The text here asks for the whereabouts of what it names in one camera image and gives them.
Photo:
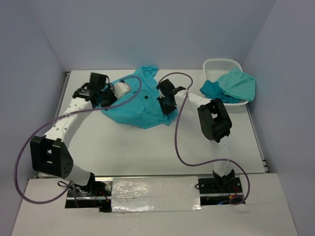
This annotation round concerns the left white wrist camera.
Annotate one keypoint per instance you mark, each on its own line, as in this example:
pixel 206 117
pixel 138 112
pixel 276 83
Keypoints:
pixel 120 89

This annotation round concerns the silver tape patch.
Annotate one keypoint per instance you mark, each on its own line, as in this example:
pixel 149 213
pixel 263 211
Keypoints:
pixel 155 194

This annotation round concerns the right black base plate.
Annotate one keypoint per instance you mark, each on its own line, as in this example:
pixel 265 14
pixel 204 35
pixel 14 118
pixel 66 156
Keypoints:
pixel 210 194

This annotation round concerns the dark teal t shirt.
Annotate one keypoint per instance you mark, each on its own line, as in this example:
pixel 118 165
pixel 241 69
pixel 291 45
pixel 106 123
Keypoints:
pixel 212 90

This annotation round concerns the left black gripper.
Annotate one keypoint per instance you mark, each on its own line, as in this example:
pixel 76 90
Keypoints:
pixel 110 89

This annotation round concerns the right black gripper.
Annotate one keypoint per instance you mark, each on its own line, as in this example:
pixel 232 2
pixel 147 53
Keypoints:
pixel 165 110

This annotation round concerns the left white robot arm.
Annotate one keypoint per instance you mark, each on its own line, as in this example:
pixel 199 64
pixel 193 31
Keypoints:
pixel 50 154

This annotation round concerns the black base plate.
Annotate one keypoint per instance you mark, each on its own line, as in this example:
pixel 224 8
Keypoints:
pixel 210 194
pixel 99 199

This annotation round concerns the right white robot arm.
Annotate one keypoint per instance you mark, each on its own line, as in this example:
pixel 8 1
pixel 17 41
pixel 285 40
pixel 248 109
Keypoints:
pixel 214 120

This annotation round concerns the turquoise t shirt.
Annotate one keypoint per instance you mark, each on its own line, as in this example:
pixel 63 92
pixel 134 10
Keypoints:
pixel 144 110

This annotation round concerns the light green t shirt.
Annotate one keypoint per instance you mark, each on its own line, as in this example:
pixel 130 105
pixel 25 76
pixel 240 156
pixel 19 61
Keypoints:
pixel 238 84

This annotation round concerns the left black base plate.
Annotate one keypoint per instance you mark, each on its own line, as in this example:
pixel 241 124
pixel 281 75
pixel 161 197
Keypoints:
pixel 99 199

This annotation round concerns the white plastic laundry basket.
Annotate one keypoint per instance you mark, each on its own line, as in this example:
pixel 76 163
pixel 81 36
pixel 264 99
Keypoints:
pixel 214 68

